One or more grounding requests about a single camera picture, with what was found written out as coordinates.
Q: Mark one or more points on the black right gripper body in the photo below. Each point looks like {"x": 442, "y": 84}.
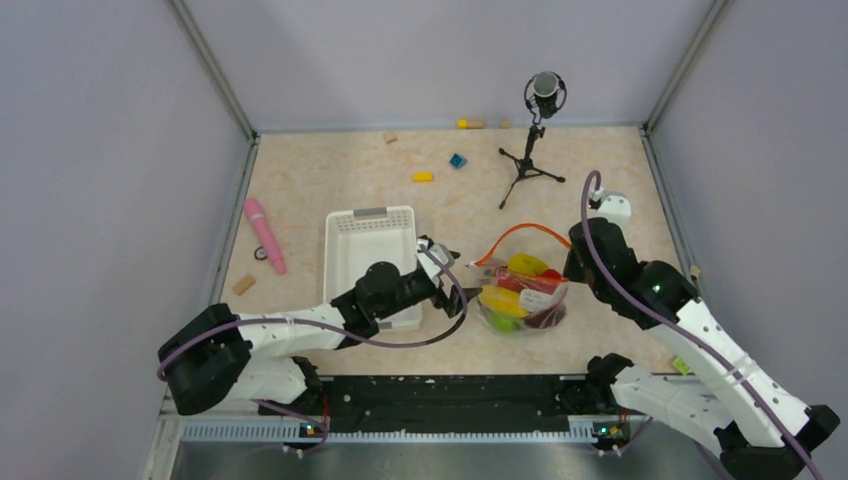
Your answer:
{"x": 573, "y": 268}

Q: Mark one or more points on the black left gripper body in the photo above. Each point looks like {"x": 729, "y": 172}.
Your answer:
{"x": 439, "y": 297}

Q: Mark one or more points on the red chili pepper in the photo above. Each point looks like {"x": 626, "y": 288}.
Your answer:
{"x": 518, "y": 283}

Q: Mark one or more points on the yellow corn cob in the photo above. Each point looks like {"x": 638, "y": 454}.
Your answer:
{"x": 502, "y": 301}

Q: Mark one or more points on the clear orange-zip bag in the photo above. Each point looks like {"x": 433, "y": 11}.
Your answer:
{"x": 530, "y": 238}

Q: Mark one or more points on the red tomato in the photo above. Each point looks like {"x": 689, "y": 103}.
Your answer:
{"x": 551, "y": 275}

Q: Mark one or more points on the green apple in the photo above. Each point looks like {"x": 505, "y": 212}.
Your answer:
{"x": 504, "y": 323}

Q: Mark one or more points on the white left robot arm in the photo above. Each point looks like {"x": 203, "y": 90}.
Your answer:
{"x": 221, "y": 355}

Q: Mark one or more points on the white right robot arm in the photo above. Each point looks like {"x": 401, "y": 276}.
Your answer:
{"x": 753, "y": 428}

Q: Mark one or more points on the white perforated plastic basket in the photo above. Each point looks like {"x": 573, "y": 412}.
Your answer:
{"x": 357, "y": 239}

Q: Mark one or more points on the yellow rectangular block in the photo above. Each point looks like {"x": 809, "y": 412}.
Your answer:
{"x": 422, "y": 177}

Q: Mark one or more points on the blue square block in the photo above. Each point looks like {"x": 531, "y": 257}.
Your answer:
{"x": 457, "y": 161}

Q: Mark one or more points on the green block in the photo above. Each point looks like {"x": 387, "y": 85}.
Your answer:
{"x": 681, "y": 366}

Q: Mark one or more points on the yellow and tan cylinder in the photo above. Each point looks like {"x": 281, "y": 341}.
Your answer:
{"x": 470, "y": 124}

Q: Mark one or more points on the black microphone tripod stand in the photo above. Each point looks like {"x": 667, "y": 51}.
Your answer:
{"x": 545, "y": 94}

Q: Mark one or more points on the wooden block near left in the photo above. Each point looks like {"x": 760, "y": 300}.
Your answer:
{"x": 241, "y": 286}

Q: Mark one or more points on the pink cylindrical toy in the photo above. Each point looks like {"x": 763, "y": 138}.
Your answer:
{"x": 256, "y": 215}

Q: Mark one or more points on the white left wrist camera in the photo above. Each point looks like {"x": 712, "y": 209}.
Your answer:
{"x": 434, "y": 258}

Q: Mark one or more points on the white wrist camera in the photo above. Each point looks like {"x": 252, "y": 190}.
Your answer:
{"x": 434, "y": 258}
{"x": 615, "y": 207}

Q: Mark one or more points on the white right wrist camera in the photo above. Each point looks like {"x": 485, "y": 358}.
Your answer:
{"x": 615, "y": 207}

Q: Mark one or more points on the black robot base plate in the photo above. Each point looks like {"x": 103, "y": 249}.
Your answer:
{"x": 460, "y": 404}

